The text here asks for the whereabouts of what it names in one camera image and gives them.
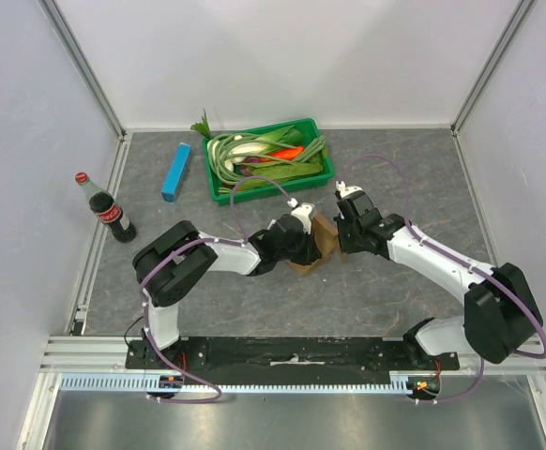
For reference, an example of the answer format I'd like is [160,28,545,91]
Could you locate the brown cardboard box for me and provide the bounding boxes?
[288,213,341,277]

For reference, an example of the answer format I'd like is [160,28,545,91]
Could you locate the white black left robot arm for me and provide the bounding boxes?
[132,214,322,368]

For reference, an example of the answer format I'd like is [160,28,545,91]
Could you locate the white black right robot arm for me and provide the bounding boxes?
[334,189,543,369]

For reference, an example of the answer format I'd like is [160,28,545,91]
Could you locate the blue rectangular box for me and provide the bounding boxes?
[160,142,191,203]

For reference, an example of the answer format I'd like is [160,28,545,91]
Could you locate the green plastic crate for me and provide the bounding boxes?
[191,117,335,205]

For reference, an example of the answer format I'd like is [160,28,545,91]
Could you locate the large green leaf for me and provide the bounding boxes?
[249,162,323,184]

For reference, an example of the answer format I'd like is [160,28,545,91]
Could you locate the orange carrot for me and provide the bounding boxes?
[269,146,304,160]

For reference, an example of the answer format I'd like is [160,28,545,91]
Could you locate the green bok choy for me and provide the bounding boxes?
[256,126,303,146]

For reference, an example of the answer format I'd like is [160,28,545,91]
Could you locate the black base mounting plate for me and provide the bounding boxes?
[125,335,462,386]

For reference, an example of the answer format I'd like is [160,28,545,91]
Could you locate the green long beans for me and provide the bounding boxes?
[206,132,326,190]

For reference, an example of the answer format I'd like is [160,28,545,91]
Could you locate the cola glass bottle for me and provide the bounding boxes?
[75,172,137,243]

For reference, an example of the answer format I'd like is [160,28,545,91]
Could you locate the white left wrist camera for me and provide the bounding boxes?
[286,198,316,234]

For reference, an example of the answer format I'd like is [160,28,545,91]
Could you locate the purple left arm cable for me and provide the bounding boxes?
[139,176,300,338]

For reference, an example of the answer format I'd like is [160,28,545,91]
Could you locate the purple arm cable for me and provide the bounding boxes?
[336,153,546,360]
[139,176,300,338]

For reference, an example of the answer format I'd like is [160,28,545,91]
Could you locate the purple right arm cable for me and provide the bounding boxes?
[336,153,546,360]

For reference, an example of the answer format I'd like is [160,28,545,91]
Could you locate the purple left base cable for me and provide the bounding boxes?
[145,337,224,404]

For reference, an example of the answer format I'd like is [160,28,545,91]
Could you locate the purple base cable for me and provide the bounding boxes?
[145,337,224,404]
[406,355,485,407]

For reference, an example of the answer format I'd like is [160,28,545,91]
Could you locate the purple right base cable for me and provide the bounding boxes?
[406,355,485,407]

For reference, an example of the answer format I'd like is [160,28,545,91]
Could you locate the light blue cable duct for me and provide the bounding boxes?
[60,369,419,394]

